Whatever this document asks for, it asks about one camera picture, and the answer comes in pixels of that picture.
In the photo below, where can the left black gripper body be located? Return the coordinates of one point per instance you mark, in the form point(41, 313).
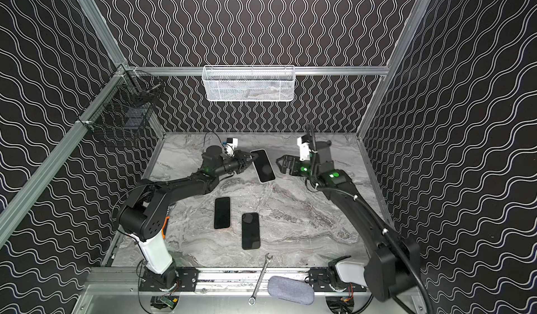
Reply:
point(242, 161)

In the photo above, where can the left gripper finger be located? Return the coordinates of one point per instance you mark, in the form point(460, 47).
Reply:
point(251, 157)
point(248, 170)

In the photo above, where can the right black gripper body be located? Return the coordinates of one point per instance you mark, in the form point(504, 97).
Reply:
point(294, 165)

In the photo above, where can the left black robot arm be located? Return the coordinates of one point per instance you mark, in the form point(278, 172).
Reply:
point(144, 213)

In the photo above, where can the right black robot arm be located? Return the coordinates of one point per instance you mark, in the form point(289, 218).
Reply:
point(394, 261)

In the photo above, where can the black phone left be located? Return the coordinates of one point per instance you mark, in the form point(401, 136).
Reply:
point(222, 215)

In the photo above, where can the black phone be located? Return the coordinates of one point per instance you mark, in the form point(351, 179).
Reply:
point(250, 226)
point(222, 215)

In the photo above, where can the black phone middle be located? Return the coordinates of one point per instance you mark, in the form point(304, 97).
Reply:
point(250, 226)

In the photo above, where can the grey cloth pad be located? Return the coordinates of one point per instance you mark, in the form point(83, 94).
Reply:
point(292, 290)

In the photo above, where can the silver wrench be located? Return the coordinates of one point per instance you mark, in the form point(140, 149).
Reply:
point(253, 298)

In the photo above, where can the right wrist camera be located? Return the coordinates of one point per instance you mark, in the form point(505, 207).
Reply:
point(304, 147)

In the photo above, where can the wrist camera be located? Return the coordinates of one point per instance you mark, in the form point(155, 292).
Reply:
point(304, 147)
point(230, 144)

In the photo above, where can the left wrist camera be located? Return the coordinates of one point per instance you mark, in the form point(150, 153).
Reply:
point(230, 144)

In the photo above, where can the white wire basket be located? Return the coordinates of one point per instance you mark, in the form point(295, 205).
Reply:
point(249, 83)

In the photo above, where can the orange handled adjustable wrench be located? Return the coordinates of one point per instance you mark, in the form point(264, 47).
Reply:
point(165, 226)

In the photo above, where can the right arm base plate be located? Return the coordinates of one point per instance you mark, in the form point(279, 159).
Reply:
point(325, 279)

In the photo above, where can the black wire basket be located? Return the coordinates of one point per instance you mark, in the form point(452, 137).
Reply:
point(123, 121)

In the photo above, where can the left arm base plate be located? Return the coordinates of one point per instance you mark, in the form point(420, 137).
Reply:
point(179, 280)

